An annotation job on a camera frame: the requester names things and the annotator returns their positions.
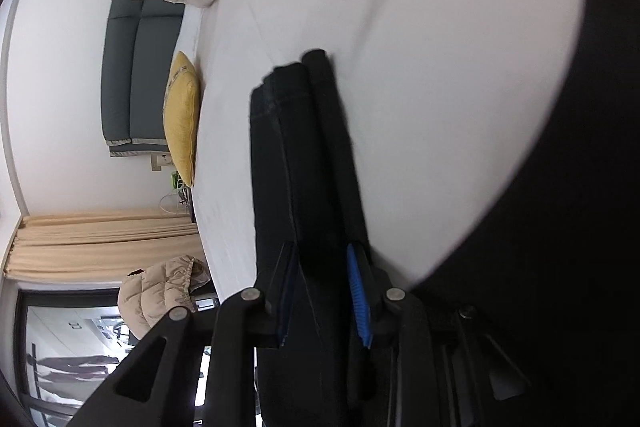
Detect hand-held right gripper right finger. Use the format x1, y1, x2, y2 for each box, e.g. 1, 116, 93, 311
346, 243, 533, 427

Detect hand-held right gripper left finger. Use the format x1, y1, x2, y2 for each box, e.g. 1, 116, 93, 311
65, 241, 303, 427

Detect black pants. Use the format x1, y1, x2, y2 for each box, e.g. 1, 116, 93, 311
249, 0, 640, 427

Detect beige puffer jacket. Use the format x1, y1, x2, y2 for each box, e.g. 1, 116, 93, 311
117, 255, 213, 339

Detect beige curtain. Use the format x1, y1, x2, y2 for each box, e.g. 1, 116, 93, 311
2, 209, 202, 280

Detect yellow pillow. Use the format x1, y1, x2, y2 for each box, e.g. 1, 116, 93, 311
163, 51, 202, 188

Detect dark framed window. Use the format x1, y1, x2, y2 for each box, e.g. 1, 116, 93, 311
14, 289, 221, 425

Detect white bed sheet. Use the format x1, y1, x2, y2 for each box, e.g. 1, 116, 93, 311
192, 0, 592, 303

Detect grey padded headboard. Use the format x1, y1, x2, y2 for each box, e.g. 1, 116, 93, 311
101, 0, 187, 158

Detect white wire frame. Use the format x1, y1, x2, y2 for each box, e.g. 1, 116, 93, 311
159, 189, 193, 214

